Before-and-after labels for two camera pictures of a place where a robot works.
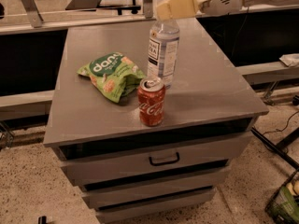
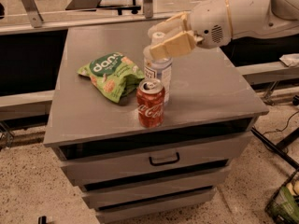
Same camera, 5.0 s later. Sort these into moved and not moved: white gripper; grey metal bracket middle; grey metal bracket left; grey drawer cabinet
Moved: white gripper
Not moved: grey metal bracket left; grey drawer cabinet; grey metal bracket middle
